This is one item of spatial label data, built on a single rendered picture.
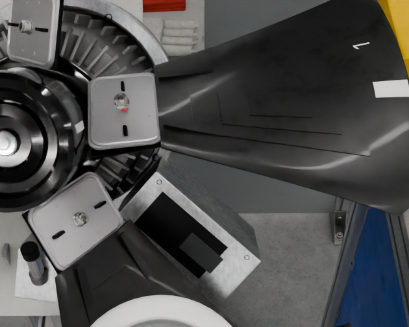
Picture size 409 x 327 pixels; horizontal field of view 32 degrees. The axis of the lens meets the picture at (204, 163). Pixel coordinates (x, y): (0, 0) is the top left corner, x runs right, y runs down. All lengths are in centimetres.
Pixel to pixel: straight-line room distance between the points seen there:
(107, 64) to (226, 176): 113
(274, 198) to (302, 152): 131
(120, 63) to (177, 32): 47
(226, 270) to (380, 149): 23
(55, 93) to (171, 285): 24
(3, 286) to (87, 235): 29
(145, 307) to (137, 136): 32
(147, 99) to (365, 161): 20
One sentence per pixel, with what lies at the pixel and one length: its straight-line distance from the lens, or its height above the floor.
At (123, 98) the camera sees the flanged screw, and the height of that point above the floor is 122.
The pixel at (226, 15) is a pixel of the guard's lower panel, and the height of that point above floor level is 74.
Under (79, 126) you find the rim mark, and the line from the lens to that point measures 61.
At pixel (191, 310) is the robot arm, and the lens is 31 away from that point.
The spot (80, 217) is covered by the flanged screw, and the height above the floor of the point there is 113.
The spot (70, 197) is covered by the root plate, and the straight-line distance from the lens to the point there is 67.
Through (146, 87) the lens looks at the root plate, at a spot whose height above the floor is 120.
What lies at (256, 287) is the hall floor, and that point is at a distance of 191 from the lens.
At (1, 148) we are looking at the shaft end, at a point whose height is 122.
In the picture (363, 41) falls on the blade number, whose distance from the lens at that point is 68.
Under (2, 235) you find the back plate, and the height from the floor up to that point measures 92.
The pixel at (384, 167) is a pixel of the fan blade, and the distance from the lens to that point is 63.
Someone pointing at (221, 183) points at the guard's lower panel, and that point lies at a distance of 186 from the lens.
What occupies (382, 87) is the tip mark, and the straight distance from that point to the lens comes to 66.
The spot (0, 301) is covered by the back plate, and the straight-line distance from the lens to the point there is 96.
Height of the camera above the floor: 166
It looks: 51 degrees down
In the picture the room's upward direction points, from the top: 1 degrees counter-clockwise
